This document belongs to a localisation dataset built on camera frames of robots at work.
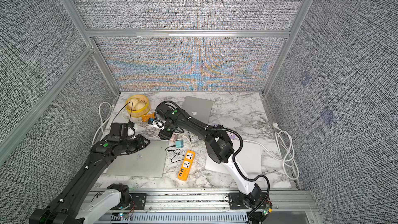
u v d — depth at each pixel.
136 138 0.70
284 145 0.97
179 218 0.70
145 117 1.03
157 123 0.80
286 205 0.74
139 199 0.74
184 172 0.80
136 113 1.05
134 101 1.06
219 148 0.57
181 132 0.78
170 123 0.67
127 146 0.66
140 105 1.06
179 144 0.90
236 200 0.74
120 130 0.62
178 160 0.86
